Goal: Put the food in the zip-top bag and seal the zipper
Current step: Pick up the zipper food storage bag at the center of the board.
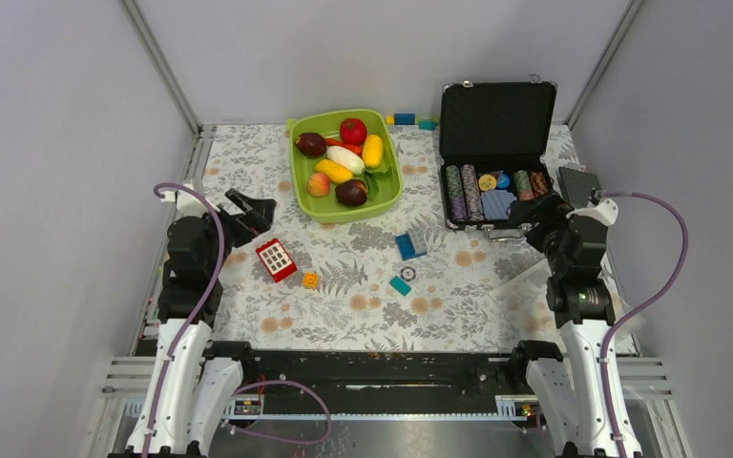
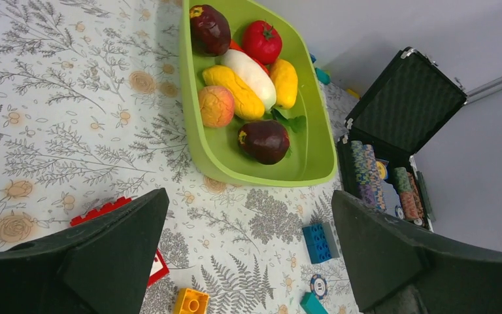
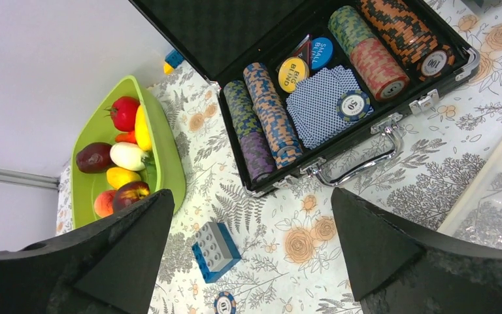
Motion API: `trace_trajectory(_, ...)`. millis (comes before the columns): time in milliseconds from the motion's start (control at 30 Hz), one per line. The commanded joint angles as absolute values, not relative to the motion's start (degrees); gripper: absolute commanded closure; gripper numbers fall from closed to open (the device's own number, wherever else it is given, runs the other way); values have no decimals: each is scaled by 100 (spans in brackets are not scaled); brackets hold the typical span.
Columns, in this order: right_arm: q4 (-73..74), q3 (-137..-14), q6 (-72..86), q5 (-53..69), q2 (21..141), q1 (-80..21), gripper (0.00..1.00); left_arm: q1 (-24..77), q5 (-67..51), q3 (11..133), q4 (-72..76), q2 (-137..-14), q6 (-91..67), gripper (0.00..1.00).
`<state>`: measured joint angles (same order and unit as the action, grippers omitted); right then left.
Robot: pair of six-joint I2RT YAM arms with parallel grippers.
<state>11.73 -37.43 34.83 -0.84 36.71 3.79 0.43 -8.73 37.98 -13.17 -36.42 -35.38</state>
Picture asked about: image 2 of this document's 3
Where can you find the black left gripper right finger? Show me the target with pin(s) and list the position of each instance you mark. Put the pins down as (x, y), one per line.
(397, 267)

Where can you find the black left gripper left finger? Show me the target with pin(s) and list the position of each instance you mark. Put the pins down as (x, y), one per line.
(99, 266)

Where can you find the dark purple mangosteen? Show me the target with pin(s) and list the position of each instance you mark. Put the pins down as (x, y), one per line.
(210, 31)
(266, 141)

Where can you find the orange toy peach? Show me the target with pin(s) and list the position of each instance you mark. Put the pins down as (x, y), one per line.
(217, 106)

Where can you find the yellow toy corn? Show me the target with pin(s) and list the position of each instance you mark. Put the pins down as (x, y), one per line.
(248, 106)

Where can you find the yellow toy lemon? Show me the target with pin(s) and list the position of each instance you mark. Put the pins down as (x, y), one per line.
(285, 79)

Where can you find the white toy radish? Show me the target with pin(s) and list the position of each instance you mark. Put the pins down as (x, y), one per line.
(253, 75)

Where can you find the red window toy block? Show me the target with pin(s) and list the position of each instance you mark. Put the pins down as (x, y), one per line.
(158, 269)

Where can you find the loose poker chip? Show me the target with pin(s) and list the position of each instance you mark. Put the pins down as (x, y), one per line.
(318, 286)

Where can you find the blue toy brick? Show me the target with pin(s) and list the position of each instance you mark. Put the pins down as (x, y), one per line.
(320, 242)

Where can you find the orange toy brick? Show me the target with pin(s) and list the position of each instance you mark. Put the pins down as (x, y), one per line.
(190, 301)

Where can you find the teal toy brick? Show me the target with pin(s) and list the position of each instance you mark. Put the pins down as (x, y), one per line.
(311, 305)

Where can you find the green plastic tray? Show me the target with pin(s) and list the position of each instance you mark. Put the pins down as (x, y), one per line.
(311, 159)

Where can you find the floral tablecloth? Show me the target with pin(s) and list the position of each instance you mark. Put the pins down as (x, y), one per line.
(91, 111)

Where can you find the black poker chip case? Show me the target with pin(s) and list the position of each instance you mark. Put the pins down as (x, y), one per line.
(409, 102)

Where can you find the red toy chili pepper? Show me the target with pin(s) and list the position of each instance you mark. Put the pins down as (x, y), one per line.
(235, 46)

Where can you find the red toy tomato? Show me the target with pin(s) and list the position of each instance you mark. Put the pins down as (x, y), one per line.
(262, 41)

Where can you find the yellow brick at wall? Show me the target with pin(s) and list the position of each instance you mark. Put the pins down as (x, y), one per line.
(353, 93)

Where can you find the teal brick at wall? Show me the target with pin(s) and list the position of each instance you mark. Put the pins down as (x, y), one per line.
(322, 76)

